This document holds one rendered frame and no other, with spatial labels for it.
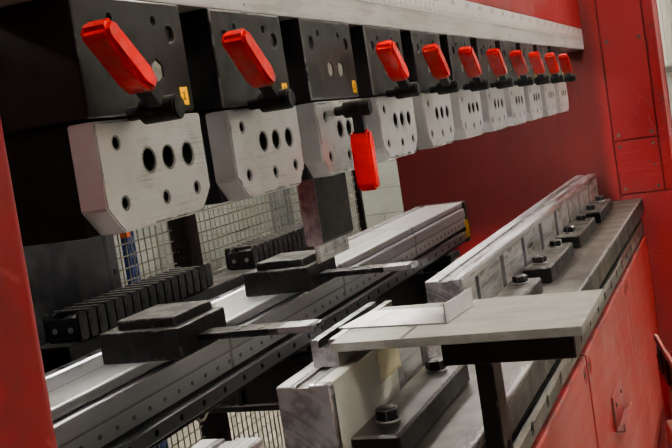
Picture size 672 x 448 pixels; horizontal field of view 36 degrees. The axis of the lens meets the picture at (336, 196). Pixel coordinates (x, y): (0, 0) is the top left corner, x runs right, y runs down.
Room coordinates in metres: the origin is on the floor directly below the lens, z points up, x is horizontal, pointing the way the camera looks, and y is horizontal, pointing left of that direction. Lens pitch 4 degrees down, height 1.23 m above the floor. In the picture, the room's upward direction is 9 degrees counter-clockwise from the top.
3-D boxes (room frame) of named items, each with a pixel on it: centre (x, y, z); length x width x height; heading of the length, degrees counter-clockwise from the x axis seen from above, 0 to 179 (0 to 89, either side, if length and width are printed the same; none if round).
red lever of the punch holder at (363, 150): (1.12, -0.03, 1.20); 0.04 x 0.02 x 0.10; 69
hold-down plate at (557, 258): (2.10, -0.41, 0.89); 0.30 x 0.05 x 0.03; 159
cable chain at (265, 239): (2.05, 0.11, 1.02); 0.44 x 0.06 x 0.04; 159
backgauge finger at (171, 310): (1.25, 0.16, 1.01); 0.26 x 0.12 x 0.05; 69
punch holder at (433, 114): (1.53, -0.13, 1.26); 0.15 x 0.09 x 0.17; 159
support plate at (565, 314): (1.13, -0.13, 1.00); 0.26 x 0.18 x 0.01; 69
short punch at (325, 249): (1.18, 0.01, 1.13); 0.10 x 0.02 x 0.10; 159
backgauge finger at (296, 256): (1.62, 0.02, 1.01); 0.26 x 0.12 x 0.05; 69
